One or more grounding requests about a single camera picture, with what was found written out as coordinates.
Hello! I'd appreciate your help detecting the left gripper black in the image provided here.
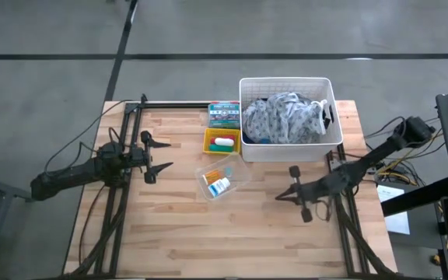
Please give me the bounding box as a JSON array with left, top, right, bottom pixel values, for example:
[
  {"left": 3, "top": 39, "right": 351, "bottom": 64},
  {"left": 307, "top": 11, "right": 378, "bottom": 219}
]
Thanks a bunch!
[{"left": 128, "top": 130, "right": 174, "bottom": 185}]

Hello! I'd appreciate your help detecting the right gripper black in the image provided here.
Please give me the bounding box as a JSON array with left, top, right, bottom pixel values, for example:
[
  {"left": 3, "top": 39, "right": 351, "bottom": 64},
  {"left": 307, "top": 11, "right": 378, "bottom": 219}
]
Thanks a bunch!
[{"left": 275, "top": 165, "right": 338, "bottom": 224}]

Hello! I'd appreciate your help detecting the large white plastic basket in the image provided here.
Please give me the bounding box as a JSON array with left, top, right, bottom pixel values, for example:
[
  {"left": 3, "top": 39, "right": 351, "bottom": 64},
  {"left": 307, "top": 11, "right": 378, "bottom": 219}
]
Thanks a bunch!
[{"left": 238, "top": 76, "right": 345, "bottom": 163}]

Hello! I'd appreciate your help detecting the clear plastic container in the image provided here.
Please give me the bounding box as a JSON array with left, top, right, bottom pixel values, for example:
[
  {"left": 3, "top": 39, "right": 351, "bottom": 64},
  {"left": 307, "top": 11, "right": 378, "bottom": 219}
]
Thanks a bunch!
[{"left": 194, "top": 153, "right": 253, "bottom": 202}]

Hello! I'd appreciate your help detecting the orange pill bottle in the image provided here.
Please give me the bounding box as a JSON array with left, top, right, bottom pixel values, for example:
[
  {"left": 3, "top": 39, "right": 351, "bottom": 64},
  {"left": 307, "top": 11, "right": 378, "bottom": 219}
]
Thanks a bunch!
[{"left": 201, "top": 169, "right": 226, "bottom": 186}]

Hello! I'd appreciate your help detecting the dark blue scrub garment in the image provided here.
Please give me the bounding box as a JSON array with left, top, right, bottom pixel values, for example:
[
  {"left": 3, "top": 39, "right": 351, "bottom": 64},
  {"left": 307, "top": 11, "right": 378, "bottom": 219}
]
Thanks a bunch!
[{"left": 242, "top": 131, "right": 275, "bottom": 145}]

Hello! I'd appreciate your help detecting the small yellow plastic basket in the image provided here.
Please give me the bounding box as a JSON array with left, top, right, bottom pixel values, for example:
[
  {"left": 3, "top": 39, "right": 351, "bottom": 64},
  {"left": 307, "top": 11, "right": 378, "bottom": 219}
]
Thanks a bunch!
[{"left": 202, "top": 128, "right": 242, "bottom": 156}]

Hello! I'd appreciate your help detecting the grey patterned hospital gown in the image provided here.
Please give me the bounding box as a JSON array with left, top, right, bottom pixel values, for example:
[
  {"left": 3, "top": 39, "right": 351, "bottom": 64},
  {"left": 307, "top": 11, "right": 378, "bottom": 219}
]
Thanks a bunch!
[{"left": 241, "top": 91, "right": 336, "bottom": 145}]

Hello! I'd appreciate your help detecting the green first aid kit box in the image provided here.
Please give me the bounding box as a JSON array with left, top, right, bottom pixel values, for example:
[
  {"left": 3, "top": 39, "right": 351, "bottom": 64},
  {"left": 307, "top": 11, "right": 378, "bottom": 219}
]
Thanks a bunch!
[{"left": 207, "top": 101, "right": 241, "bottom": 130}]

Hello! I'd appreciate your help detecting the white paper sheet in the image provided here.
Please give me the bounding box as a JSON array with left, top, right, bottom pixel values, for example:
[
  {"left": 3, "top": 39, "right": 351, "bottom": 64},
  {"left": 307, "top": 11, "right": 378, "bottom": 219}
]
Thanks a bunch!
[{"left": 376, "top": 184, "right": 411, "bottom": 236}]

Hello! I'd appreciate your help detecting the black support beam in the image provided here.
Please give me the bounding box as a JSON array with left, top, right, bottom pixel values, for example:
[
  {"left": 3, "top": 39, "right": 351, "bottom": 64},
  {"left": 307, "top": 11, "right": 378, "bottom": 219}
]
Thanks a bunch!
[{"left": 380, "top": 175, "right": 448, "bottom": 218}]

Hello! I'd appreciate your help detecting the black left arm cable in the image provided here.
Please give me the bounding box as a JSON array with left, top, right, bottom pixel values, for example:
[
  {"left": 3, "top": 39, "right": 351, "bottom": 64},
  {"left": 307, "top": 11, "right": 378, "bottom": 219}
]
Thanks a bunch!
[{"left": 44, "top": 99, "right": 139, "bottom": 175}]

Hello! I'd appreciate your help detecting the brown cable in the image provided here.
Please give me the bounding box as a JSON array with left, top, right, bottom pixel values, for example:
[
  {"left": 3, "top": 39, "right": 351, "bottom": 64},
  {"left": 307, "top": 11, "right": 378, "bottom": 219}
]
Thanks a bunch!
[{"left": 78, "top": 183, "right": 107, "bottom": 266}]

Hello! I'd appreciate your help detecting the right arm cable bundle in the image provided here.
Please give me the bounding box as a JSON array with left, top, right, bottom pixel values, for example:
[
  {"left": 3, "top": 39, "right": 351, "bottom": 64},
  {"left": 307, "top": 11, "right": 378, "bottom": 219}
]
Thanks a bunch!
[{"left": 363, "top": 115, "right": 447, "bottom": 187}]

